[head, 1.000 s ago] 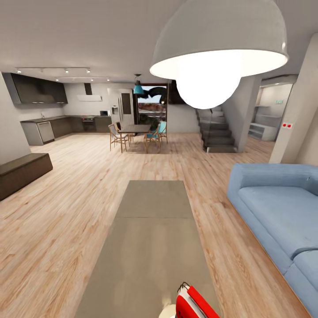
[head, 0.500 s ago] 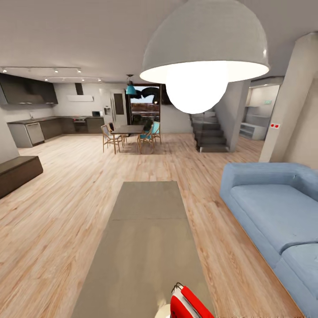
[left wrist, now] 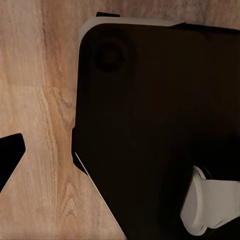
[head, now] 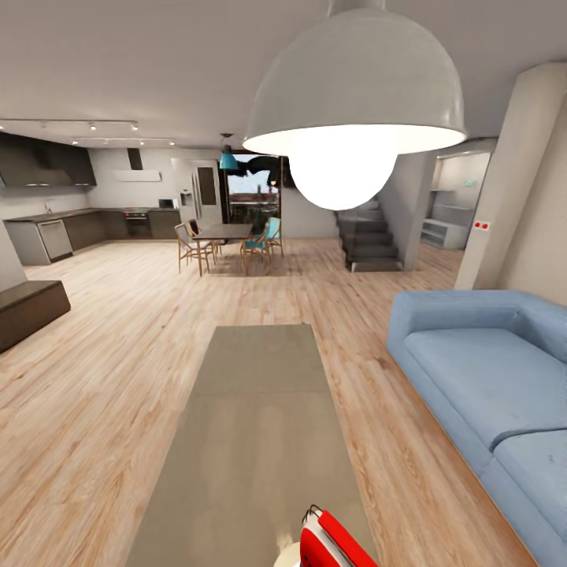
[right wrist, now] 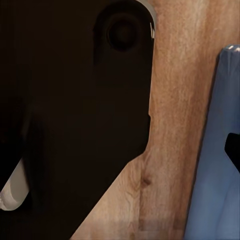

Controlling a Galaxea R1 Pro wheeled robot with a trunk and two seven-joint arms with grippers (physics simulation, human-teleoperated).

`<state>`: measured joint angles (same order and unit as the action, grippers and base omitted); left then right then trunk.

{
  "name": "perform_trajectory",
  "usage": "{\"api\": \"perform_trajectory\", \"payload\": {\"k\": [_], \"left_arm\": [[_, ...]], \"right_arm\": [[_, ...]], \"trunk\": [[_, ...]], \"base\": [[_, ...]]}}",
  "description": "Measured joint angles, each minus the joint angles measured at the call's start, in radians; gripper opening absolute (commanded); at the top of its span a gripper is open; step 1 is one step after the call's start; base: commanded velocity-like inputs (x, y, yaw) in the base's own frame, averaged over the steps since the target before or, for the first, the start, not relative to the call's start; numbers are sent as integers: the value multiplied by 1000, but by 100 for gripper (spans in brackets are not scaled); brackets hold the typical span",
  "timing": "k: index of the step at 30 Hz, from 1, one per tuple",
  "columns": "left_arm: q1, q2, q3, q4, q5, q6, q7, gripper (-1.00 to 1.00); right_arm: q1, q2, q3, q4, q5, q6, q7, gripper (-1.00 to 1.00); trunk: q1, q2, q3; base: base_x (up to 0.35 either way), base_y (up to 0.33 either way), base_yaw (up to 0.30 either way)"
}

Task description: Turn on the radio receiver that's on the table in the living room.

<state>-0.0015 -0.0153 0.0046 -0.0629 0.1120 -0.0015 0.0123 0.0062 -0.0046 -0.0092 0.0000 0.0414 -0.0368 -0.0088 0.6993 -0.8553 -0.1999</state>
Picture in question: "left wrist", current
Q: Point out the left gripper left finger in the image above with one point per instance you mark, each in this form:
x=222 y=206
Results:
x=12 y=149

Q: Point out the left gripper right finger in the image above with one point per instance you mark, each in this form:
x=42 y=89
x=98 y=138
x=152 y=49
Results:
x=232 y=148

